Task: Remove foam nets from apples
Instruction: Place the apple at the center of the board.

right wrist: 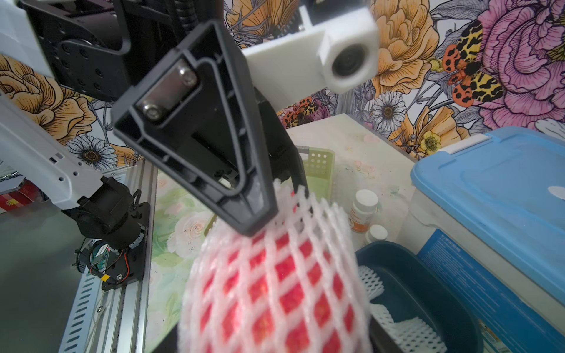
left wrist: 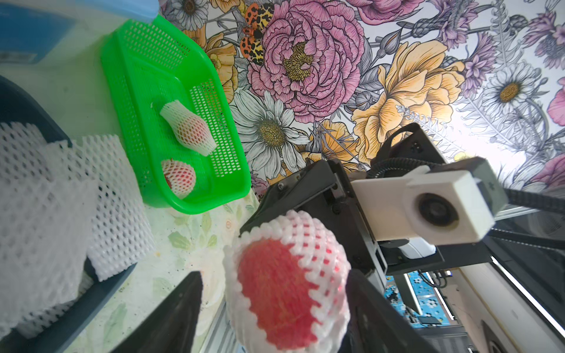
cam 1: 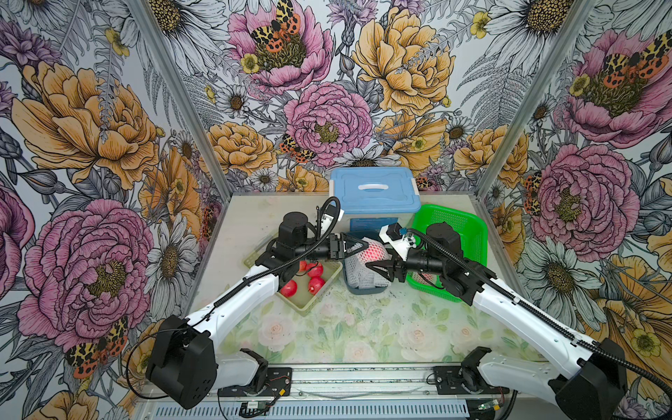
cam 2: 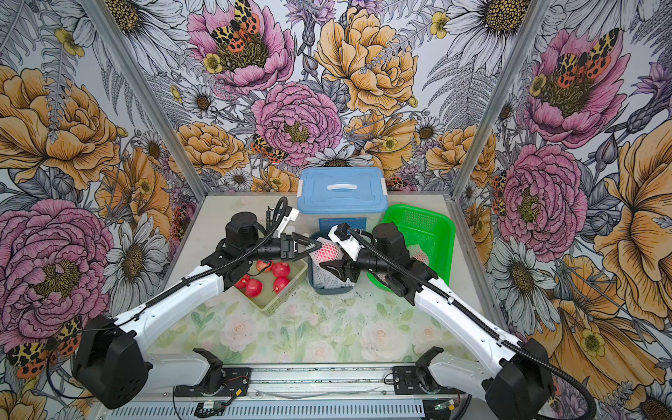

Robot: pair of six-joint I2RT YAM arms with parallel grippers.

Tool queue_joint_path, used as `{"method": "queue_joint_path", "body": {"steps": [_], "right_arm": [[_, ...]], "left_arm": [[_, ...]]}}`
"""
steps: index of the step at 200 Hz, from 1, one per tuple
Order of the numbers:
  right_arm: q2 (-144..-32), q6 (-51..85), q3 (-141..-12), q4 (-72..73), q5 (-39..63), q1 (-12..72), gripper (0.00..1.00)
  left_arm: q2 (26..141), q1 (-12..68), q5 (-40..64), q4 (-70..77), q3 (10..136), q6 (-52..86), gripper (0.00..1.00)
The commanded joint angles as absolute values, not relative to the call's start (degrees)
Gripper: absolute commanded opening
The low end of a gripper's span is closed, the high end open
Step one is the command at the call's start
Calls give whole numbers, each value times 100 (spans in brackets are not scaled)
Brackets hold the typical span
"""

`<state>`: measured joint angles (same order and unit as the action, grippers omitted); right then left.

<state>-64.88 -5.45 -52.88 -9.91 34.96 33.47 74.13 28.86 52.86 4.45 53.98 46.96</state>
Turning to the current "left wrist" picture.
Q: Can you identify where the bright green perforated basket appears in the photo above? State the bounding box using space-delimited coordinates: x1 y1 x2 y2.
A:
101 17 251 214

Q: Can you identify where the white foam net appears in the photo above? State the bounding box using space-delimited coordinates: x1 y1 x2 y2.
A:
1 122 97 337
39 135 154 281

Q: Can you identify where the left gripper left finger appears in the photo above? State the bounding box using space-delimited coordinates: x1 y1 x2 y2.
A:
113 272 203 352

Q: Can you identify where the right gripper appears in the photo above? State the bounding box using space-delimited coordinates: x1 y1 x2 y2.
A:
240 160 388 294

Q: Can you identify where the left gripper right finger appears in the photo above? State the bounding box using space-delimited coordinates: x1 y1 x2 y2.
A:
339 269 436 353

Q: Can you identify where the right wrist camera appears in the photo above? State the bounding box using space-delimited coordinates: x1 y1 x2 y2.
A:
351 157 510 246

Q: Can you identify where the blue lidded storage box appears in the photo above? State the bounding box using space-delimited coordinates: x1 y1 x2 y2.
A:
1 0 160 66

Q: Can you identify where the dark teal plastic tray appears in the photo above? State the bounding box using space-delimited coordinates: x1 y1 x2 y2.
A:
1 79 151 352

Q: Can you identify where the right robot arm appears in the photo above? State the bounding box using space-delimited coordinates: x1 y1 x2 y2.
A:
242 123 564 293

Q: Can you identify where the netted apple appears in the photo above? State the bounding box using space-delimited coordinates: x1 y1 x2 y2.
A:
161 159 197 199
223 210 351 352
160 100 217 157

